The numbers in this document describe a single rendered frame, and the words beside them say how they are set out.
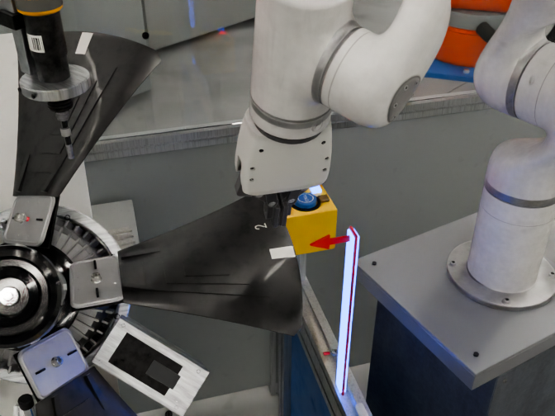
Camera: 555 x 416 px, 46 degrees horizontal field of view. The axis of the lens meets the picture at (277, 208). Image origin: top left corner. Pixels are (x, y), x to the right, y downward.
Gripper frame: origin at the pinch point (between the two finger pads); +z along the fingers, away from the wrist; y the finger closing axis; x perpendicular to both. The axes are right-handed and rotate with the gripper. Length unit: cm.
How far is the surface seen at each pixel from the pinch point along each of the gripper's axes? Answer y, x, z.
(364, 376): -51, -33, 144
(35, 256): 28.6, -0.6, 3.0
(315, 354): -11.4, -1.3, 47.2
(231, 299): 6.6, 5.8, 9.6
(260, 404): -14, -31, 144
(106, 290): 21.6, 1.1, 10.0
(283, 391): -11, -11, 85
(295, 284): -2.0, 5.0, 10.2
